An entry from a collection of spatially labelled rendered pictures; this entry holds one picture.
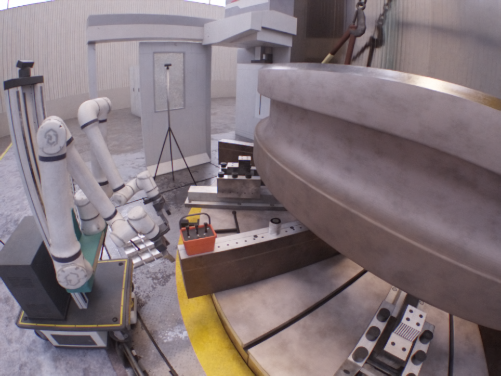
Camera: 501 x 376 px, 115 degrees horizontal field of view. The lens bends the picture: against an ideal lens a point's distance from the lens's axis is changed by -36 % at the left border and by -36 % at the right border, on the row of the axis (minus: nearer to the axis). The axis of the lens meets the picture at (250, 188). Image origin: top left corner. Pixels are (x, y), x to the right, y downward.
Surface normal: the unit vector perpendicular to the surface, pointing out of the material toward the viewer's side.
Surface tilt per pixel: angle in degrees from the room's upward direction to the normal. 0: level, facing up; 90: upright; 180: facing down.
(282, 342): 0
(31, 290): 90
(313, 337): 0
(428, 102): 90
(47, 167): 86
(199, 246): 97
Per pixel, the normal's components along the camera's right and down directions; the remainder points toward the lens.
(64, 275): 0.60, 0.42
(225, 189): 0.00, 0.44
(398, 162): -0.81, 0.23
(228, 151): -0.37, 0.40
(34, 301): 0.30, 0.43
